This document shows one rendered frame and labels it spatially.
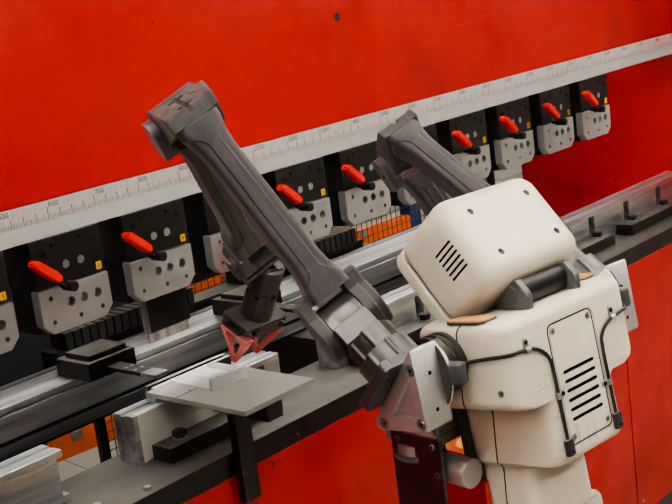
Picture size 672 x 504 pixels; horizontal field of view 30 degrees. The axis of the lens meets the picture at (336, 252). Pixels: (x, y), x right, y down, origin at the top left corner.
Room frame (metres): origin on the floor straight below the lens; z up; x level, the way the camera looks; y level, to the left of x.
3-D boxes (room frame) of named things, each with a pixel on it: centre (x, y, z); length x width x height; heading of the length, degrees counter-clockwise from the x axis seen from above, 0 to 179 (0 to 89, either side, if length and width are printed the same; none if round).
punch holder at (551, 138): (3.30, -0.60, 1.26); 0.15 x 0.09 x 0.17; 137
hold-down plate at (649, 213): (3.58, -0.93, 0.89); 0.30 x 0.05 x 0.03; 137
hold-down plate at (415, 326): (2.70, -0.12, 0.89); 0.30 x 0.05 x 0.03; 137
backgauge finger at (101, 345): (2.40, 0.46, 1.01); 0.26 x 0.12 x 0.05; 47
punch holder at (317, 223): (2.57, 0.08, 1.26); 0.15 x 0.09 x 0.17; 137
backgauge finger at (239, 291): (2.72, 0.16, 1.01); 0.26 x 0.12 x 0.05; 47
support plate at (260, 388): (2.19, 0.23, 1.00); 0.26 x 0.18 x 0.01; 47
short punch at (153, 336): (2.29, 0.34, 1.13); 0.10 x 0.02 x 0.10; 137
